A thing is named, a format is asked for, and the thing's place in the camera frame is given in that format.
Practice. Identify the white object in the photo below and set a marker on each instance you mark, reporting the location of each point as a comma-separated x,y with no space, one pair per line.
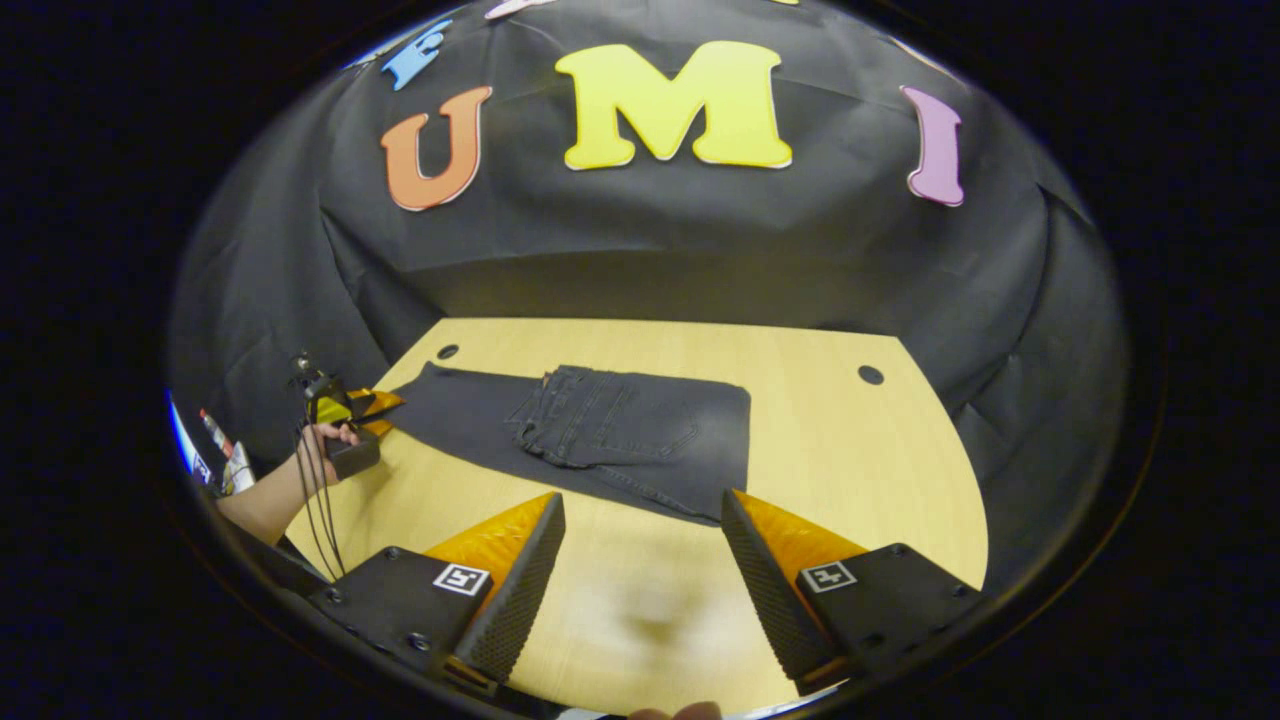
238,468

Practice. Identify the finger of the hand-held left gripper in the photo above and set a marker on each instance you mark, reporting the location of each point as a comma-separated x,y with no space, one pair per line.
378,428
378,402

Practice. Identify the black backdrop cloth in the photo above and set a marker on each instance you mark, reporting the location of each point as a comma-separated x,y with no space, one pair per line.
650,240

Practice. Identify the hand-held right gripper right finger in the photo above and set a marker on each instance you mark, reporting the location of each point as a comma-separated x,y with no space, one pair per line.
770,600

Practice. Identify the red and white bottle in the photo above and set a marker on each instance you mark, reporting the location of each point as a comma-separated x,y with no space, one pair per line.
215,430

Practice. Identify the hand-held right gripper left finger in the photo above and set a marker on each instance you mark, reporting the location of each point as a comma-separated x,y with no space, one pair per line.
515,600

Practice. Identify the dark blue jeans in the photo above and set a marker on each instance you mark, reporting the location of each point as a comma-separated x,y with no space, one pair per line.
620,430

